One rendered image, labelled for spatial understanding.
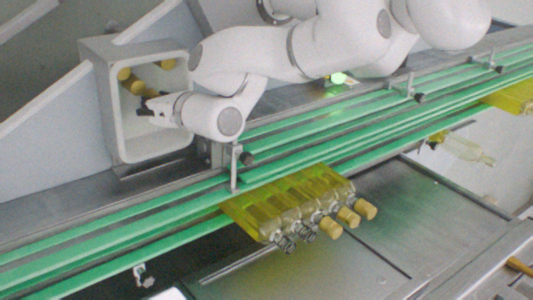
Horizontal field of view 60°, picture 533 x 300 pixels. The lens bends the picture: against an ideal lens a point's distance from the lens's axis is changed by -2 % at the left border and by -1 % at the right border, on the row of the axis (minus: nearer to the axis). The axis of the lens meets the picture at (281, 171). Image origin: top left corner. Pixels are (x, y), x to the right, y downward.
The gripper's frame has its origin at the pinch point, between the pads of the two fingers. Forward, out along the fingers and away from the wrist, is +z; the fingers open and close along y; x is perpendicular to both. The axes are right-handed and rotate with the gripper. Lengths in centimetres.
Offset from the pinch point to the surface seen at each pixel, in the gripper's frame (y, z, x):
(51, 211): -26.0, 1.0, -15.7
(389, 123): 64, -10, -21
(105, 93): -10.2, -0.2, 4.2
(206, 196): 3.2, -8.4, -21.1
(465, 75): 102, -11, -15
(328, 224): 21.4, -26.8, -29.7
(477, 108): 120, -6, -32
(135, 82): -4.5, -2.4, 5.4
